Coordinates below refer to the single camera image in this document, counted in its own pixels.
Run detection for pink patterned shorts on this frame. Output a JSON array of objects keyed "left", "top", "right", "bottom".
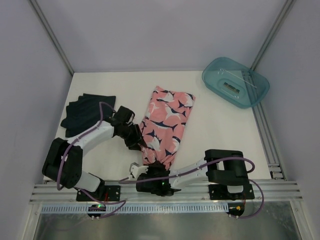
[{"left": 139, "top": 86, "right": 196, "bottom": 170}]

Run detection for navy blue shorts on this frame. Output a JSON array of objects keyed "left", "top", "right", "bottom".
[{"left": 60, "top": 93, "right": 116, "bottom": 138}]

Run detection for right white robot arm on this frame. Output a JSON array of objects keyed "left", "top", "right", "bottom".
[{"left": 135, "top": 149, "right": 255, "bottom": 201}]

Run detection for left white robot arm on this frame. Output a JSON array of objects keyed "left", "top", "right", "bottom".
[{"left": 42, "top": 102, "right": 147, "bottom": 193}]

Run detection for teal plastic basin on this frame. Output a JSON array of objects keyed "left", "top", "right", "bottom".
[{"left": 201, "top": 57, "right": 270, "bottom": 109}]

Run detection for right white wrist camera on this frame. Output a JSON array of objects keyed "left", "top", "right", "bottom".
[{"left": 128, "top": 162, "right": 149, "bottom": 181}]

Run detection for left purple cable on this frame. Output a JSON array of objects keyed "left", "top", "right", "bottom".
[{"left": 56, "top": 101, "right": 127, "bottom": 220}]

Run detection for slotted cable duct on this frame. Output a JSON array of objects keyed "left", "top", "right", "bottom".
[{"left": 40, "top": 202, "right": 229, "bottom": 214}]

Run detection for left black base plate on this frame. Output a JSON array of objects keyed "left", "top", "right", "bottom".
[{"left": 76, "top": 185, "right": 121, "bottom": 202}]

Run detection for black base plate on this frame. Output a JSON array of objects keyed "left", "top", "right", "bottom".
[
  {"left": 76, "top": 185, "right": 121, "bottom": 202},
  {"left": 208, "top": 183, "right": 255, "bottom": 201}
]

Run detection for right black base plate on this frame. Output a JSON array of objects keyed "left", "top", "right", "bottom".
[{"left": 208, "top": 183, "right": 255, "bottom": 201}]

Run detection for aluminium rail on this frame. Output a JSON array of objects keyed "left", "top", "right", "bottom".
[{"left": 28, "top": 181, "right": 302, "bottom": 204}]

